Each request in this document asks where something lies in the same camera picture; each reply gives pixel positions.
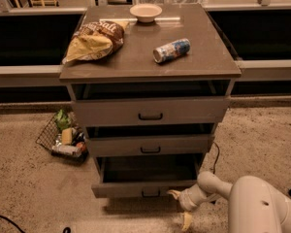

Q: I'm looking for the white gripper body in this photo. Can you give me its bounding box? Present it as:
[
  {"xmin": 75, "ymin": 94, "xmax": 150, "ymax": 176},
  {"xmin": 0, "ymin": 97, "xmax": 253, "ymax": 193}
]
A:
[{"xmin": 178, "ymin": 184, "xmax": 219, "ymax": 212}]

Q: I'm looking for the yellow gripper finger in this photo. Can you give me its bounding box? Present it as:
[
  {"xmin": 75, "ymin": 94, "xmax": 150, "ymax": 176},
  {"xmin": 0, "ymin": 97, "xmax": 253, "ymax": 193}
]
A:
[
  {"xmin": 181, "ymin": 212, "xmax": 192, "ymax": 232},
  {"xmin": 167, "ymin": 189, "xmax": 180, "ymax": 200}
]

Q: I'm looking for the grey bottom drawer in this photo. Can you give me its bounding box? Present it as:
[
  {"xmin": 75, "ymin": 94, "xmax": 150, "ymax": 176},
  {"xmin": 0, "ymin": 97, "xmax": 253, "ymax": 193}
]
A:
[{"xmin": 92, "ymin": 153, "xmax": 205, "ymax": 198}]

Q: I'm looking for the grey drawer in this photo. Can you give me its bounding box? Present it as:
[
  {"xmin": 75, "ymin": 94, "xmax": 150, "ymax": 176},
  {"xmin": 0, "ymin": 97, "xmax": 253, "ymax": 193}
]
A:
[
  {"xmin": 72, "ymin": 81, "xmax": 229, "ymax": 126},
  {"xmin": 92, "ymin": 153, "xmax": 205, "ymax": 198},
  {"xmin": 86, "ymin": 123, "xmax": 214, "ymax": 157}
]

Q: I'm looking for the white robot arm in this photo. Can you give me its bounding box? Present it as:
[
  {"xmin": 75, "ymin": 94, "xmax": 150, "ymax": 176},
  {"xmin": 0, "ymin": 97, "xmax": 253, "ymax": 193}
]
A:
[{"xmin": 168, "ymin": 171, "xmax": 291, "ymax": 233}]

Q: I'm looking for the grey middle drawer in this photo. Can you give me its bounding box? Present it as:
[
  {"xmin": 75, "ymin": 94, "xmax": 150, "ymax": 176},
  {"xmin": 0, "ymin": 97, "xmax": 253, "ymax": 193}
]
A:
[{"xmin": 86, "ymin": 123, "xmax": 214, "ymax": 157}]

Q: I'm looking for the grey drawer cabinet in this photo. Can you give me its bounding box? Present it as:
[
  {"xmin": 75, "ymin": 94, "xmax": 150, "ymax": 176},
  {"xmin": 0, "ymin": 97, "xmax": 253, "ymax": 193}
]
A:
[{"xmin": 59, "ymin": 3, "xmax": 243, "ymax": 167}]

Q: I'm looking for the grey top drawer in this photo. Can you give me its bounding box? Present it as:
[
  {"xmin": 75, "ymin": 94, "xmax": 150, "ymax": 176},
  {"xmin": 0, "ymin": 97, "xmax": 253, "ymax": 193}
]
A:
[{"xmin": 72, "ymin": 81, "xmax": 229, "ymax": 126}]

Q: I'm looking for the yellow box in basket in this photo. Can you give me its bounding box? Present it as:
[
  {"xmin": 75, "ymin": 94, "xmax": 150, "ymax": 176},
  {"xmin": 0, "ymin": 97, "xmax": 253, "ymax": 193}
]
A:
[{"xmin": 61, "ymin": 128, "xmax": 73, "ymax": 145}]

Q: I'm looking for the green snack bag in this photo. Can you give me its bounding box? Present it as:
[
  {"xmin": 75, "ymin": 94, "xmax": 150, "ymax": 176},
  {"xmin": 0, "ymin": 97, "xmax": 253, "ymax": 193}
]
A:
[{"xmin": 54, "ymin": 110, "xmax": 71, "ymax": 131}]

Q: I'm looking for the blue white can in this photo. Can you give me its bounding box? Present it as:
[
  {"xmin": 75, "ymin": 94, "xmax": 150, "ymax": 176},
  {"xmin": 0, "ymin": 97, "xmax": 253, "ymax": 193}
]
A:
[{"xmin": 153, "ymin": 38, "xmax": 191, "ymax": 63}]

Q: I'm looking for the brown yellow chip bag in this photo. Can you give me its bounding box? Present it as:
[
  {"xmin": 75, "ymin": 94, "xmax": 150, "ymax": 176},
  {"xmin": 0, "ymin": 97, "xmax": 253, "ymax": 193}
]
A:
[{"xmin": 63, "ymin": 20, "xmax": 129, "ymax": 63}]

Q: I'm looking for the white ceramic bowl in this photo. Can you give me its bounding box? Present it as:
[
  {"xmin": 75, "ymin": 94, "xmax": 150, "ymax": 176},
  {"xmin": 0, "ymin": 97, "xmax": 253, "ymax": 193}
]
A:
[{"xmin": 130, "ymin": 4, "xmax": 162, "ymax": 23}]

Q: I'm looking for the black wire basket left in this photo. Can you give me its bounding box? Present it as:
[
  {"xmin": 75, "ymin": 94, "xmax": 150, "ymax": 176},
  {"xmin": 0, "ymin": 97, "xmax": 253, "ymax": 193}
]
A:
[{"xmin": 36, "ymin": 115, "xmax": 88, "ymax": 163}]

